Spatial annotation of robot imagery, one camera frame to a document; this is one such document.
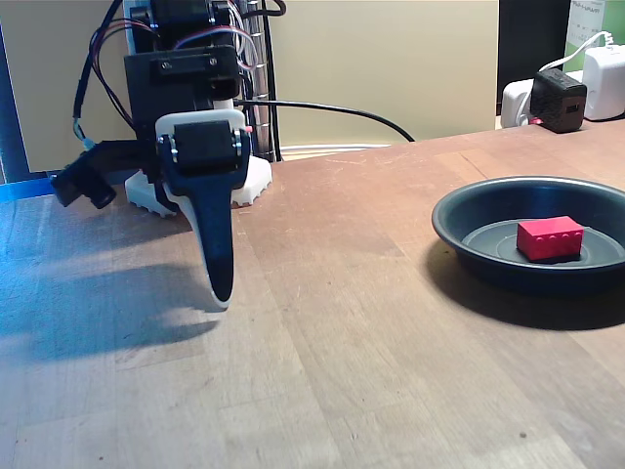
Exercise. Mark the red-orange lego block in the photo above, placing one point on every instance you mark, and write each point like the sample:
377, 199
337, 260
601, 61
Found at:
547, 239

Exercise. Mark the dark round bin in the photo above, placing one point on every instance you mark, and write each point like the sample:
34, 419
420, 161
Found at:
469, 215

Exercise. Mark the chrome ribbed pole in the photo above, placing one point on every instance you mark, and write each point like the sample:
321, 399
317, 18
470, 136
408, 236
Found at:
261, 132

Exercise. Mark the bright blue strip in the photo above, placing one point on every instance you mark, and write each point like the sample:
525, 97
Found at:
24, 190

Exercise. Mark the beige backdrop board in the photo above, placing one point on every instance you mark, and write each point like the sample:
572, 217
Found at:
44, 49

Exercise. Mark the black panel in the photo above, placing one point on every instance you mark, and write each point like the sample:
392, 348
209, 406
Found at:
532, 34

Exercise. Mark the black cube charger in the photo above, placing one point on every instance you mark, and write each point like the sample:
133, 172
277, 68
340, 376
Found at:
552, 98

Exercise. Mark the green and white box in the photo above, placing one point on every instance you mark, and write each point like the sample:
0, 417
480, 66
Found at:
586, 24

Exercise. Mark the white power adapter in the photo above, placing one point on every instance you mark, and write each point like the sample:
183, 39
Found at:
605, 83

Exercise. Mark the black gripper-mounted camera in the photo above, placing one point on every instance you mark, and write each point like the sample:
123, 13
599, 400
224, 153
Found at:
83, 178

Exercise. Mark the dark blue post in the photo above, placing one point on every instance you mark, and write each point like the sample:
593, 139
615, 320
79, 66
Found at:
10, 122

